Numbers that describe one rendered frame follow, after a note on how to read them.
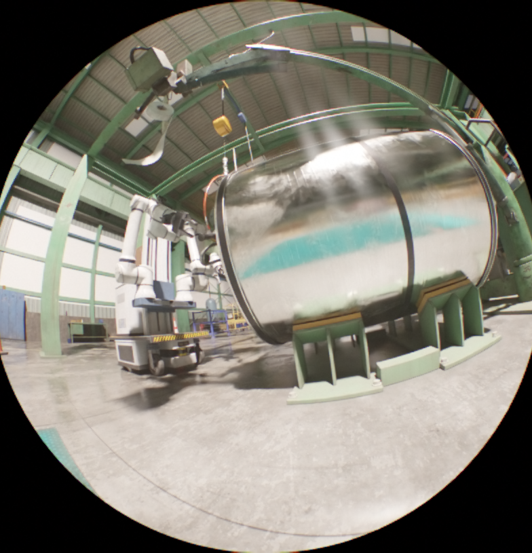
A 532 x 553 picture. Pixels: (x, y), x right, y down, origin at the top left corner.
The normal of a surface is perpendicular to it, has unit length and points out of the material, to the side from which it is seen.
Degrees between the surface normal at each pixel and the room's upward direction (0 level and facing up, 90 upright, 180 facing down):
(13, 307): 90
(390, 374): 90
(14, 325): 90
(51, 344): 90
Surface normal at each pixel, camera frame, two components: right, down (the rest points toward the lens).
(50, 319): 0.92, -0.22
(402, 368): -0.35, -0.16
